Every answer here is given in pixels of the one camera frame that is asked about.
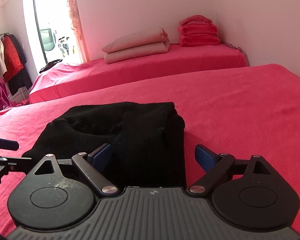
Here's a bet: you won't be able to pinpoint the pink far bed cover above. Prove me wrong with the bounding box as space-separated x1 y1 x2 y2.
30 43 249 103

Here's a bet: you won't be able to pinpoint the black cloth on far bed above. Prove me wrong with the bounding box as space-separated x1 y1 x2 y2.
39 59 63 74

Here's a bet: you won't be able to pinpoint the hanging clothes rack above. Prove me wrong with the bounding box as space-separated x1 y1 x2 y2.
0 33 32 111

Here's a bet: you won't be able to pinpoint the pink patterned curtain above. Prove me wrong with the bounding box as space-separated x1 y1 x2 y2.
68 0 90 63

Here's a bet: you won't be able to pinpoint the black pants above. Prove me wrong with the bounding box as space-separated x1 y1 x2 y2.
25 102 186 188

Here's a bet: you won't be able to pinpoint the window with dark frame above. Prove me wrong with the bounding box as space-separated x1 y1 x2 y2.
33 0 82 64

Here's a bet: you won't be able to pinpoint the folded red blankets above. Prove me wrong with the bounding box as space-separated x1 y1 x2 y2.
178 15 220 47

